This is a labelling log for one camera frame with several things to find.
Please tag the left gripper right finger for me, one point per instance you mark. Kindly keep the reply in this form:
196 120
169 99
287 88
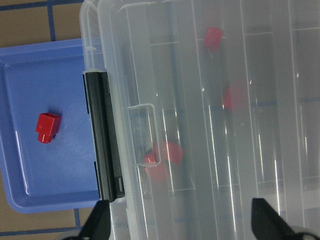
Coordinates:
266 224

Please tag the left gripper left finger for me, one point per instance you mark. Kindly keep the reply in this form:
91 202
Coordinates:
98 224

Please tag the red block from tray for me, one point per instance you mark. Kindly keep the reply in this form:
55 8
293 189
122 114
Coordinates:
47 127

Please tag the clear plastic box lid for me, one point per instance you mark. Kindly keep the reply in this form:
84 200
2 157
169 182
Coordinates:
212 120

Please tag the red block in box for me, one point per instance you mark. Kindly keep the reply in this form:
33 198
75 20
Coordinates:
155 170
236 97
171 151
212 38

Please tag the clear plastic storage box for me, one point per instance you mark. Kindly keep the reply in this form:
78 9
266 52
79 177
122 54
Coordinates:
200 120

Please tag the blue plastic tray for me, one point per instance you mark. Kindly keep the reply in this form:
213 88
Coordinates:
46 145

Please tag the black box latch handle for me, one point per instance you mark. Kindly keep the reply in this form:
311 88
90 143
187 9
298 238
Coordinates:
99 107

